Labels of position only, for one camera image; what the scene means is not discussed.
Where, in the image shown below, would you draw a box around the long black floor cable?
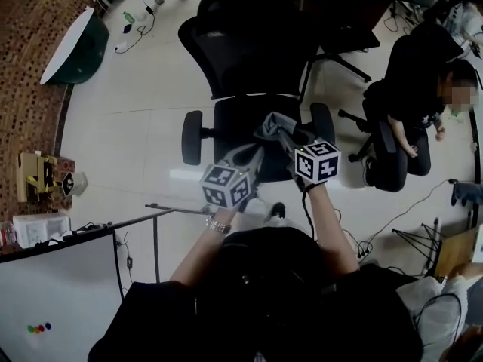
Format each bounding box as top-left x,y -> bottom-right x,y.
356,179 -> 460,259

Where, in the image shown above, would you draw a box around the white bin with black print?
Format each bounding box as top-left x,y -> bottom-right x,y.
61,170 -> 89,198

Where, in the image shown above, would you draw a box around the silver bracelet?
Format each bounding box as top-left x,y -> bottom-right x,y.
205,215 -> 232,235

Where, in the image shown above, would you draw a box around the person's light trousers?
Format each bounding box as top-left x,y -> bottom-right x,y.
260,215 -> 300,238

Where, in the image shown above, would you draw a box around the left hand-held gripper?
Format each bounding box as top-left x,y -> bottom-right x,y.
198,143 -> 266,213

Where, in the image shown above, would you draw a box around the thin black hanging cable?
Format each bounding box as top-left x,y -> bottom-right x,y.
121,232 -> 137,279

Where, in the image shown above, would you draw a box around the white carton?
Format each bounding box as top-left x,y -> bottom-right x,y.
471,224 -> 483,264

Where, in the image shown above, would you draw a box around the person's right forearm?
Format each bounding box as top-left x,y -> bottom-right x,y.
308,182 -> 360,277

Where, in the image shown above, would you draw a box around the white board table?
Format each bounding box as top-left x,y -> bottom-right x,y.
0,229 -> 126,362

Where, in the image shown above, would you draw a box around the black metal frame stand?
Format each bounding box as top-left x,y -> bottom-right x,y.
145,203 -> 213,284

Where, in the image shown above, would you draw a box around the black desk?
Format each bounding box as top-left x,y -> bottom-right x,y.
301,0 -> 454,83

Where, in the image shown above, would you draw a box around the person's right shoe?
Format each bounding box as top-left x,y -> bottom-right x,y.
269,201 -> 287,222

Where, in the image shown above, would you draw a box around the black floor cable white adapter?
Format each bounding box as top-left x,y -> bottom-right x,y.
114,0 -> 156,55

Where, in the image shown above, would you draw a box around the person's black top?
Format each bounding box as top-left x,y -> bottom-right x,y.
87,226 -> 424,362

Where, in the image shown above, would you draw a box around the person's left forearm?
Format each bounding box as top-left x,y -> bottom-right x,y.
169,206 -> 242,288

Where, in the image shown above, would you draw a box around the black swivel chair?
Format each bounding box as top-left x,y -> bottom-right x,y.
337,109 -> 398,164

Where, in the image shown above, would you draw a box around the black headset with cables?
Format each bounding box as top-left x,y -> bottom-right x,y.
62,221 -> 115,241

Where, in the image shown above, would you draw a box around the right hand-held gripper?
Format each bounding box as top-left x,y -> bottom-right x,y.
278,125 -> 342,193

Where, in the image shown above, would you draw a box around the white plastic bag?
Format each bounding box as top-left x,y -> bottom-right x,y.
395,275 -> 469,362

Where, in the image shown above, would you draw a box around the white round table green base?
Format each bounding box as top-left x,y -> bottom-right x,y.
39,8 -> 111,86

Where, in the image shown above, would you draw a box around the reddish patterned box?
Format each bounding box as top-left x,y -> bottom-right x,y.
52,156 -> 77,177

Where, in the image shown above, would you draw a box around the black mesh office chair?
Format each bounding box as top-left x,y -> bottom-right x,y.
177,0 -> 322,184

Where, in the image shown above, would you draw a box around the white appliance box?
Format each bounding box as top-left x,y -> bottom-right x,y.
13,212 -> 72,250

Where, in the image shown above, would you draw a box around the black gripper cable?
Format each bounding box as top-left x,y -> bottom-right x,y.
300,186 -> 316,241

